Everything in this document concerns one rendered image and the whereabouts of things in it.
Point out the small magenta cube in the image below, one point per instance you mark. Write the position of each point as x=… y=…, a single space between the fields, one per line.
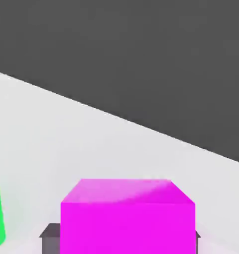
x=127 y=224

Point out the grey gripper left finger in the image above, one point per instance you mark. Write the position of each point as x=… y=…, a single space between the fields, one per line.
x=51 y=241

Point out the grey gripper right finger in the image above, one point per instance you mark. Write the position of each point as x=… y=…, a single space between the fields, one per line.
x=197 y=245

